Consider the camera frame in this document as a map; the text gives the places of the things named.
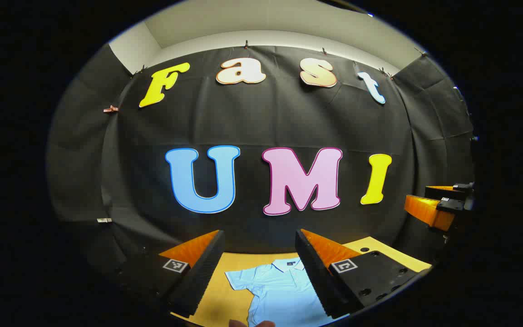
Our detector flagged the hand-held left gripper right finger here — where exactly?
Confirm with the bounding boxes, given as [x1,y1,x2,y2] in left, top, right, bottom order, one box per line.
[294,228,421,319]

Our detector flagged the light blue T-shirt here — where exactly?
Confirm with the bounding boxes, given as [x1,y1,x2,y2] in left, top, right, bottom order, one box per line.
[224,258,335,327]

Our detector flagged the black backdrop cloth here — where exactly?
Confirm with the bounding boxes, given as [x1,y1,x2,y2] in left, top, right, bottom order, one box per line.
[46,43,475,273]

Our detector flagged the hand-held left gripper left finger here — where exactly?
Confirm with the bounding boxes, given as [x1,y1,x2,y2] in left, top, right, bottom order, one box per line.
[116,229,226,318]

